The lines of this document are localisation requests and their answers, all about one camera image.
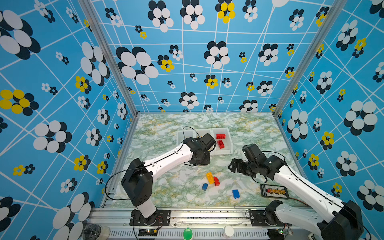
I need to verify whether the red curved lego brick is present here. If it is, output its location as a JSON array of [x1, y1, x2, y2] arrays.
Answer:
[[214, 177, 220, 187]]

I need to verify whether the red arched lego brick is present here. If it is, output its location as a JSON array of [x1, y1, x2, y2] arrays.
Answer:
[[217, 140, 225, 149]]

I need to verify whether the yellow long lego brick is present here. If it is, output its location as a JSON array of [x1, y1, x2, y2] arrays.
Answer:
[[206, 172, 215, 184]]

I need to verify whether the right white plastic bin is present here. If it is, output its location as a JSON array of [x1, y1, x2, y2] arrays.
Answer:
[[212, 128, 233, 155]]

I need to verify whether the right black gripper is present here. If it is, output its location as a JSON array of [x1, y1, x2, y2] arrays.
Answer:
[[227, 158, 258, 176]]

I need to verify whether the clear tape roll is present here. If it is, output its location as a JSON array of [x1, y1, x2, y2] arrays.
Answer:
[[82, 224, 111, 240]]

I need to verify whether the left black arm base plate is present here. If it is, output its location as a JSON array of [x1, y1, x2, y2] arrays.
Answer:
[[130, 209, 171, 227]]

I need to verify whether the blue lego brick front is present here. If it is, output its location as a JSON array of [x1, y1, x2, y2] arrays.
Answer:
[[232, 190, 240, 199]]

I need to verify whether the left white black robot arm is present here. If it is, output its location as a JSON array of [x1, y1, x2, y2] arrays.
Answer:
[[121, 134, 216, 220]]

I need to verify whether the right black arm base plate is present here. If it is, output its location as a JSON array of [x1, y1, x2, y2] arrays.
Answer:
[[246, 210, 292, 228]]

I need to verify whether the aluminium front rail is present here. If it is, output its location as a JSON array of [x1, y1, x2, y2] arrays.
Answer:
[[89, 207, 321, 240]]

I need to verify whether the small blue lego brick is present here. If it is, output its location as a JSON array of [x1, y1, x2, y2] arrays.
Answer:
[[202, 183, 208, 191]]

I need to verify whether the green push button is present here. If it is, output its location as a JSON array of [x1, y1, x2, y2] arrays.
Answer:
[[183, 228, 194, 240]]

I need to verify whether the left white plastic bin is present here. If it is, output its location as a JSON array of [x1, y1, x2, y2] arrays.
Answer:
[[177, 129, 198, 150]]

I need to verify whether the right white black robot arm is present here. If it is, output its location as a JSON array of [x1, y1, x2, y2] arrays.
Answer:
[[228, 144, 365, 240]]

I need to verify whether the white round knob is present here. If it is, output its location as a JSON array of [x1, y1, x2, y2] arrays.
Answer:
[[222, 225, 235, 239]]

